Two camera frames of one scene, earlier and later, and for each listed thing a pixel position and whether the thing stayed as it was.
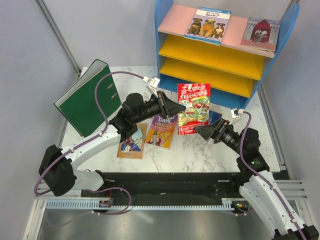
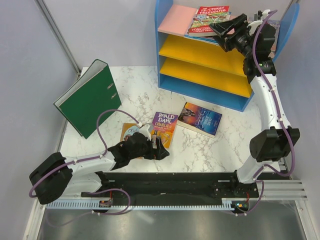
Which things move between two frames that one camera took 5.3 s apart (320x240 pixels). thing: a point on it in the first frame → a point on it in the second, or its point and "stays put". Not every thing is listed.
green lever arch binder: [77, 102] stays put
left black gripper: [167, 107] → [158, 153]
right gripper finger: [206, 131] → [225, 42]
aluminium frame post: [57, 32] stays put
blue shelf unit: [235, 72] stays put
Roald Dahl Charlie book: [161, 131] stays put
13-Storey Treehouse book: [196, 98] → [206, 15]
